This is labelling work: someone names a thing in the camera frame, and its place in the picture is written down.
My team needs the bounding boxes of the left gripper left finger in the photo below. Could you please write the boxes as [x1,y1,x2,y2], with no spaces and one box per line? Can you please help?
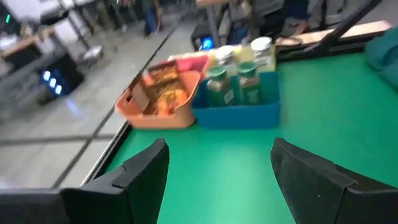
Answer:
[0,138,170,224]

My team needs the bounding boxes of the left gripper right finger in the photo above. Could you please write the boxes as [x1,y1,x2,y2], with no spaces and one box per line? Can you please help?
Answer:
[270,138,398,224]

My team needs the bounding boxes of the brown spice packet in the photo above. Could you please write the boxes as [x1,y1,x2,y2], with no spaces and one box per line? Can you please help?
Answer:
[130,74,153,113]

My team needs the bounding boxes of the Taco seasoning mix packet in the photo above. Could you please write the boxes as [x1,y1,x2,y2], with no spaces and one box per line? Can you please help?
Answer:
[152,80,190,116]
[147,60,181,94]

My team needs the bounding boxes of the green label glass spice jar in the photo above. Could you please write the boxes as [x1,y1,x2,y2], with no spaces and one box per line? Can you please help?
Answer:
[237,61,264,106]
[206,65,236,108]

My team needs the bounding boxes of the orange plastic bin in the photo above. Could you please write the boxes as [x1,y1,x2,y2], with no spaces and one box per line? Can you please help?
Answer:
[114,60,203,130]

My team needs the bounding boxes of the blue plastic bin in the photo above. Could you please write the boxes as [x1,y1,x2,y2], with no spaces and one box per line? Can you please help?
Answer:
[191,71,282,130]

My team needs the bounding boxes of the black computer tower blue lights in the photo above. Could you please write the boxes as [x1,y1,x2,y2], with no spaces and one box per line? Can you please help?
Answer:
[37,51,85,98]

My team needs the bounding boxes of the teal fabric bundle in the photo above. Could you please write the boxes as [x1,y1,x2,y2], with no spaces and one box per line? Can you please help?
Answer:
[365,26,398,90]

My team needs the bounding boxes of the pink plastic bin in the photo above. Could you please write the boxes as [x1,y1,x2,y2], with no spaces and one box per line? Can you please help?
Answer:
[177,55,210,73]

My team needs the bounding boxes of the yellow plastic bin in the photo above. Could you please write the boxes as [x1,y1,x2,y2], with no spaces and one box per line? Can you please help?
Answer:
[169,43,277,75]

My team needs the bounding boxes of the wooden background tabletop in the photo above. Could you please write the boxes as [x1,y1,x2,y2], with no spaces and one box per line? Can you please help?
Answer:
[275,20,393,48]

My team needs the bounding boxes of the black box blue light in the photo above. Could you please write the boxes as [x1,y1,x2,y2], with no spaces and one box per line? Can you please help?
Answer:
[190,21,216,52]

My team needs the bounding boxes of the person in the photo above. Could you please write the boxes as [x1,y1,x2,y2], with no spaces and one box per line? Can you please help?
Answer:
[226,0,312,39]
[141,0,163,37]

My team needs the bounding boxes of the black diagonal frame strut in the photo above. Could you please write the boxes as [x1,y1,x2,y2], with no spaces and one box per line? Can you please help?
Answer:
[303,0,385,58]

